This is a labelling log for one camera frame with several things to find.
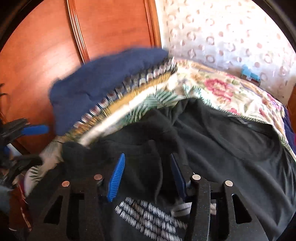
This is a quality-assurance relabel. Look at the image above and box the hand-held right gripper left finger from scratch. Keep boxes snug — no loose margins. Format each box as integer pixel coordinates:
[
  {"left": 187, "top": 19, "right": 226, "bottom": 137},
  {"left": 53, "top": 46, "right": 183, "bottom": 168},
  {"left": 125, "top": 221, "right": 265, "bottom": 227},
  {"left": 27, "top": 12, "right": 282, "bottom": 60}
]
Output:
[{"left": 35, "top": 153, "right": 126, "bottom": 241}]

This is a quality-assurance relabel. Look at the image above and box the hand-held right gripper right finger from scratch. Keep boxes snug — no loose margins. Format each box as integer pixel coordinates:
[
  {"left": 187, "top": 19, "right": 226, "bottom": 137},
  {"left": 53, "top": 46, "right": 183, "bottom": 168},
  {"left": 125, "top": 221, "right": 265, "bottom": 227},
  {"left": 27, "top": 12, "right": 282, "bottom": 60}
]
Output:
[{"left": 170, "top": 153, "right": 269, "bottom": 241}]

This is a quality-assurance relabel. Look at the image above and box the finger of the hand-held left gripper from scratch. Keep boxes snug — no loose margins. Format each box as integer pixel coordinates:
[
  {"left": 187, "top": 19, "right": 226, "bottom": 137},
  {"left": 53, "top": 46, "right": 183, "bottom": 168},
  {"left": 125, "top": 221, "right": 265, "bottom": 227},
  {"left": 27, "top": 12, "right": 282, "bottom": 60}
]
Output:
[
  {"left": 0, "top": 118, "right": 49, "bottom": 139},
  {"left": 9, "top": 155, "right": 43, "bottom": 169}
]

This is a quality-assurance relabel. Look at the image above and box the black shirt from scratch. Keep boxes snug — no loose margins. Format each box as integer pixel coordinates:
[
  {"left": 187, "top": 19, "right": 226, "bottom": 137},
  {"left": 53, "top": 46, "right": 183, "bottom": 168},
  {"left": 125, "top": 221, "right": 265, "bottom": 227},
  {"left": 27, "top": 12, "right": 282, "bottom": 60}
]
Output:
[{"left": 25, "top": 97, "right": 296, "bottom": 241}]

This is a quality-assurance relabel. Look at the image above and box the white folded cloth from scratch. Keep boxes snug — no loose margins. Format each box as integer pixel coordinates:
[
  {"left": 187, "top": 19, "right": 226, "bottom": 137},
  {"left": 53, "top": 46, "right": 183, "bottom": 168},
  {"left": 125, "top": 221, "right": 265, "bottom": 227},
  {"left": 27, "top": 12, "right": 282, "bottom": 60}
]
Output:
[{"left": 80, "top": 81, "right": 171, "bottom": 147}]

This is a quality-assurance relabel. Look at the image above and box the navy folded garment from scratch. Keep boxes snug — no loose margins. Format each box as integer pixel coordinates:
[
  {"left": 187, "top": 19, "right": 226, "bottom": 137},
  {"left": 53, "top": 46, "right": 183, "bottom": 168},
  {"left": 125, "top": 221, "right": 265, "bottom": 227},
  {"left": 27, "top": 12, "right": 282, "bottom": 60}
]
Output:
[{"left": 48, "top": 47, "right": 170, "bottom": 136}]

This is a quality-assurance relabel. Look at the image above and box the wooden headboard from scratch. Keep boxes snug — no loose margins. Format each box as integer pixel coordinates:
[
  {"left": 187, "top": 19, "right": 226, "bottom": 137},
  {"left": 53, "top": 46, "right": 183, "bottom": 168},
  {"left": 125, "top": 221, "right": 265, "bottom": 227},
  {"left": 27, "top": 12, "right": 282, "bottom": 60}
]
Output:
[{"left": 0, "top": 0, "right": 162, "bottom": 156}]

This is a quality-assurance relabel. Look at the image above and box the leaf print bed sheet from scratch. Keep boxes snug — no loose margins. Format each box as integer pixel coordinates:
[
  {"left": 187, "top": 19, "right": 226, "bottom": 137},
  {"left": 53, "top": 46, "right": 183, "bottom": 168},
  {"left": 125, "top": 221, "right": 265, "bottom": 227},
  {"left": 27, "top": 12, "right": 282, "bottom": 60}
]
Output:
[{"left": 23, "top": 79, "right": 208, "bottom": 197}]

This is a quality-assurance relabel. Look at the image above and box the floral blanket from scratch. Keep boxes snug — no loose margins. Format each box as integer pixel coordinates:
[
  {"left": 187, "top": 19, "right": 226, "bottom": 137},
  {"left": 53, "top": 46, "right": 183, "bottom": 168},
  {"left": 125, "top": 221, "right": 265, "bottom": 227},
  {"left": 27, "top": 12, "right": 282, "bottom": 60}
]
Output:
[{"left": 176, "top": 58, "right": 296, "bottom": 160}]

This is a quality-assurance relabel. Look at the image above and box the black circle-patterned folded garment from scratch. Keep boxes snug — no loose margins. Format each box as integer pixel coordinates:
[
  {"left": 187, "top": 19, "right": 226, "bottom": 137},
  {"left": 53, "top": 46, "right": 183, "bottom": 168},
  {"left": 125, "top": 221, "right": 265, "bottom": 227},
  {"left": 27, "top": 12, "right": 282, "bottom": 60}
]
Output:
[{"left": 72, "top": 57, "right": 178, "bottom": 130}]

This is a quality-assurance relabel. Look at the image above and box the blue toy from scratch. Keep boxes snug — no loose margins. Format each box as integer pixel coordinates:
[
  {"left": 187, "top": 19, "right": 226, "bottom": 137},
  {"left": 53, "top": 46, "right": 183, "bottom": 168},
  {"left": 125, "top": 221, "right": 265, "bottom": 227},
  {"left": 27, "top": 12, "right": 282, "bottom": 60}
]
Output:
[{"left": 240, "top": 65, "right": 262, "bottom": 82}]

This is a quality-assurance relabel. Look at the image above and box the white circle-patterned curtain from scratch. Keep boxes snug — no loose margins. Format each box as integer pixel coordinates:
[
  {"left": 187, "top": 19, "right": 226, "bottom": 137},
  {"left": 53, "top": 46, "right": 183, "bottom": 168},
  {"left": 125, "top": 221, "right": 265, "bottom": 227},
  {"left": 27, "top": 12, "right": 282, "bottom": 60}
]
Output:
[{"left": 155, "top": 0, "right": 296, "bottom": 93}]

